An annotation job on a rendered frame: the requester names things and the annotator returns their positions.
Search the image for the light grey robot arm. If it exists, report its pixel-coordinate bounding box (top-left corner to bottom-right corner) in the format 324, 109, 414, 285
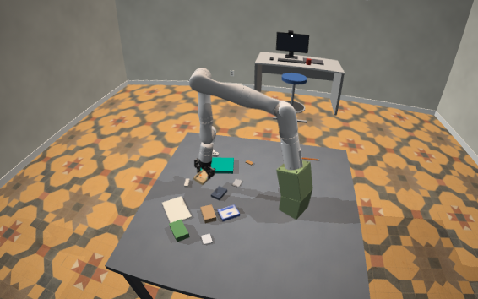
189, 68, 303, 171

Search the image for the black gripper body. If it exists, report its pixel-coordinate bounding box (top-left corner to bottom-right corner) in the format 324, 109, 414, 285
198, 159, 212, 170

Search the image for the beige flat board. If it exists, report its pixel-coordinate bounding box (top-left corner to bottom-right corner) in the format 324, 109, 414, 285
162, 197, 192, 222

